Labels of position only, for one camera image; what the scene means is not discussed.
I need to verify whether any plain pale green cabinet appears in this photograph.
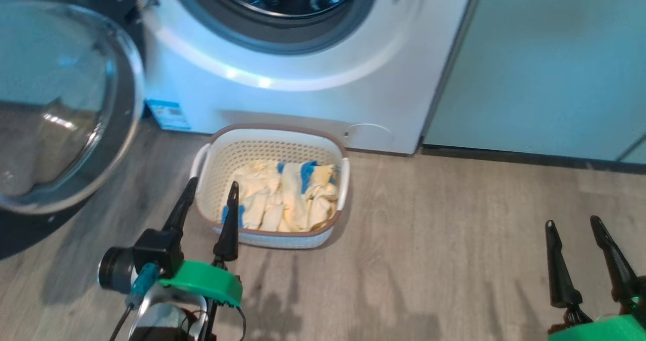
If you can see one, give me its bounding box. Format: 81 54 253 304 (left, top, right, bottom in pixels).
420 0 646 164

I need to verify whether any washing machine glass door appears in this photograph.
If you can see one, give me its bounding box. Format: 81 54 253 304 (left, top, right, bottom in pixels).
0 0 148 261

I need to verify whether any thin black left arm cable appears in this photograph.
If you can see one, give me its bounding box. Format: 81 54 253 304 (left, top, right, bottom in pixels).
109 301 248 341

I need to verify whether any white perforated laundry basket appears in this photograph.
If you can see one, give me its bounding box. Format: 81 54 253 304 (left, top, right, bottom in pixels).
190 124 350 250

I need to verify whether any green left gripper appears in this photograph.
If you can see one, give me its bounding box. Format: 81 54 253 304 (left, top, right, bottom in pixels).
159 177 243 309

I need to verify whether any round white filter cover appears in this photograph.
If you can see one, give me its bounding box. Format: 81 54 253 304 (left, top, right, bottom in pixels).
347 123 393 153

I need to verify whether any white front-load washing machine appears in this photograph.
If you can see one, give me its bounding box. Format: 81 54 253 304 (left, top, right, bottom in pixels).
136 0 488 156

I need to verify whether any cream garment with blue hem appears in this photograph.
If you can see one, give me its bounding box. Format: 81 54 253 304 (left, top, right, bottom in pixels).
221 160 286 232

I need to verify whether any blue camera cable plug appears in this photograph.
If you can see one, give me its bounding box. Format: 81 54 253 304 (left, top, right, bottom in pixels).
126 263 160 307

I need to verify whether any blue energy label sticker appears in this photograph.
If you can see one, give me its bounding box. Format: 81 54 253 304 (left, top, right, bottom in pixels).
145 99 193 131

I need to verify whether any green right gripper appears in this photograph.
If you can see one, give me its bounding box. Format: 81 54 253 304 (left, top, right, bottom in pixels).
545 216 646 341

